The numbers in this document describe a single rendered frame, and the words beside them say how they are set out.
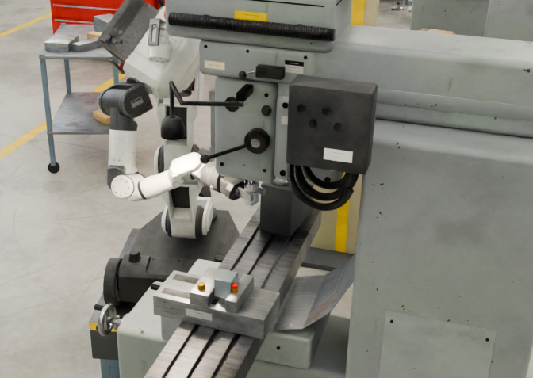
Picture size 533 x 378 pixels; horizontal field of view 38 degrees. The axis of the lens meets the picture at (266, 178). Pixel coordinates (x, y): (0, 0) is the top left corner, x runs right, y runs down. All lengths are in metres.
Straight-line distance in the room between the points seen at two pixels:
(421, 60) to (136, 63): 1.02
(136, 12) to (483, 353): 1.53
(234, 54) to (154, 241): 1.51
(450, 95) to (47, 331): 2.51
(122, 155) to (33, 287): 1.80
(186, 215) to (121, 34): 0.94
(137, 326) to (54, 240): 2.07
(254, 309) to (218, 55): 0.73
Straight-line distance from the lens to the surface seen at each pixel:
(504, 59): 2.03
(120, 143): 2.61
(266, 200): 2.74
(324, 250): 4.47
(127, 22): 2.68
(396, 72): 2.05
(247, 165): 2.26
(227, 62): 2.15
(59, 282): 4.31
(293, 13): 2.05
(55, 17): 7.94
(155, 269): 3.23
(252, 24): 2.05
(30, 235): 4.78
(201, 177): 2.49
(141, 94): 2.62
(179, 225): 3.31
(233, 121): 2.22
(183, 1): 2.14
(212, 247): 3.41
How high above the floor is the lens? 2.31
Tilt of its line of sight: 26 degrees down
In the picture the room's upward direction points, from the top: 2 degrees clockwise
